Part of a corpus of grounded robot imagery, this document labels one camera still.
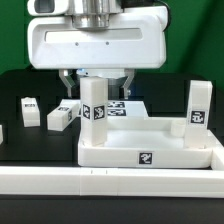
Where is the fiducial marker sheet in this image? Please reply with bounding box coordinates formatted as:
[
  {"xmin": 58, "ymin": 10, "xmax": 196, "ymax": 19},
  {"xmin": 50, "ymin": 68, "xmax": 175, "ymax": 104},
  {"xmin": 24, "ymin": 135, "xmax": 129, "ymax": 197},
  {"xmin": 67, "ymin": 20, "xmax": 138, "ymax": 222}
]
[{"xmin": 107, "ymin": 100, "xmax": 148, "ymax": 117}]

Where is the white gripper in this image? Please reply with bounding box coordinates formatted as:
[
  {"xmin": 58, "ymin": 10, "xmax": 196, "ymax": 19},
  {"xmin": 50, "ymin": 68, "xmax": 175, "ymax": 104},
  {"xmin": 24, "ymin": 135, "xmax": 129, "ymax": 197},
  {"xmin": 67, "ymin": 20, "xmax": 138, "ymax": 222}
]
[{"xmin": 27, "ymin": 6, "xmax": 167, "ymax": 98}]

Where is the white block left edge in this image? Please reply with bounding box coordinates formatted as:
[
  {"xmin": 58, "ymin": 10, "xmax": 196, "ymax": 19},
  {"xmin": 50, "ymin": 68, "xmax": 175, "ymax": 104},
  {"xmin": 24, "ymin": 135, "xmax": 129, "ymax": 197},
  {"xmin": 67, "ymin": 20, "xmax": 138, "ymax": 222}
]
[{"xmin": 0, "ymin": 125, "xmax": 3, "ymax": 145}]

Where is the white desk tabletop tray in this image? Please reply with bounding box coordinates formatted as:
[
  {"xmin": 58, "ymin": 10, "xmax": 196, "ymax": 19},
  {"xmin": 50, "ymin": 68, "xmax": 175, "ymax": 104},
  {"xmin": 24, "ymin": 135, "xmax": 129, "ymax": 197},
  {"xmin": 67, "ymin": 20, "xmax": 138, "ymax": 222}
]
[{"xmin": 78, "ymin": 117, "xmax": 224, "ymax": 170}]

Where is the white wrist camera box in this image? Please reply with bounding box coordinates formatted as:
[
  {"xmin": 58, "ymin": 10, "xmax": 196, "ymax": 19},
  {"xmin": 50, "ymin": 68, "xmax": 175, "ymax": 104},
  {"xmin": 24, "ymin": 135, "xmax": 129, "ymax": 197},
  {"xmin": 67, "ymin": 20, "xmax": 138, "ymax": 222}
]
[{"xmin": 27, "ymin": 0, "xmax": 70, "ymax": 16}]

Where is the white fixture wall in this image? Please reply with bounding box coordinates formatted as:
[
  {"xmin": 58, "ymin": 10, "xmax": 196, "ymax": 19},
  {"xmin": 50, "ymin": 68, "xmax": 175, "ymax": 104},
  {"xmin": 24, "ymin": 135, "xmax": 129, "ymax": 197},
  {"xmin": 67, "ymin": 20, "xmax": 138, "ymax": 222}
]
[{"xmin": 0, "ymin": 129, "xmax": 224, "ymax": 199}]

